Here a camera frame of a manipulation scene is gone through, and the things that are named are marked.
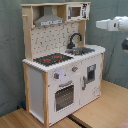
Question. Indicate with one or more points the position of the left red stove knob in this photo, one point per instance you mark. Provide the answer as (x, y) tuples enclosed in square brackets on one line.
[(56, 75)]

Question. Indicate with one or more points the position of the grey range hood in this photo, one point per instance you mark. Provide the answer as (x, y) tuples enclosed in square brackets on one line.
[(48, 18)]

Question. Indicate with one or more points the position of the wooden toy kitchen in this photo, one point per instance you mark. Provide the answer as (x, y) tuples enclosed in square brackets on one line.
[(61, 72)]

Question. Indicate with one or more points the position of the grey backdrop curtain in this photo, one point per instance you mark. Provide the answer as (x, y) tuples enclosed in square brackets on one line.
[(12, 47)]

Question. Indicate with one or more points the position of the grey toy sink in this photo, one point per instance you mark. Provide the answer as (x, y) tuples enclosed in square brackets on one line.
[(79, 51)]

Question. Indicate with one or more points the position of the black toy faucet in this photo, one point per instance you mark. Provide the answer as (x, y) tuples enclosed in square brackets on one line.
[(73, 40)]

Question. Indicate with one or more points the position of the white toy microwave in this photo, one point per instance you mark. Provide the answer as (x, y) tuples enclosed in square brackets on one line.
[(77, 11)]

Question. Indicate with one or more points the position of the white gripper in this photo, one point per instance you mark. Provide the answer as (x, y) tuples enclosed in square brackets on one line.
[(108, 24)]

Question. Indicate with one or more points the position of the white cabinet door with dispenser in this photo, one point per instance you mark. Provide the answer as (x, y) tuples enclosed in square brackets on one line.
[(90, 79)]

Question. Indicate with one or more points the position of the white oven door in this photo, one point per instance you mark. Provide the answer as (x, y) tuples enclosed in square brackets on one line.
[(63, 99)]

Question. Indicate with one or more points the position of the black stovetop red burners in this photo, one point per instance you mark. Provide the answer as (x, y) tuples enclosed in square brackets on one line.
[(52, 59)]

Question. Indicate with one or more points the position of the red stove knob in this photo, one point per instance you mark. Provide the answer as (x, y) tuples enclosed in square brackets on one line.
[(74, 69), (56, 75)]

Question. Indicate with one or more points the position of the right red stove knob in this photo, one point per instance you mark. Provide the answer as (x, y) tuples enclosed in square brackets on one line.
[(74, 69)]

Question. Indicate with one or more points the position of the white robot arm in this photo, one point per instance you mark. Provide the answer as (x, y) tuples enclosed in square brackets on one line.
[(118, 23)]

